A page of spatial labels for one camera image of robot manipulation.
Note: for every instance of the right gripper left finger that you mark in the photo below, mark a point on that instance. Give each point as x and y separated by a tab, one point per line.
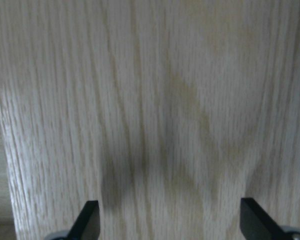
87	225

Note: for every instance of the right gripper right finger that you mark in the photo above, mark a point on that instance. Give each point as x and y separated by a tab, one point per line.
256	224

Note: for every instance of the wooden drawer cabinet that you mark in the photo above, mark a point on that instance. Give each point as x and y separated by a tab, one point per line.
167	112

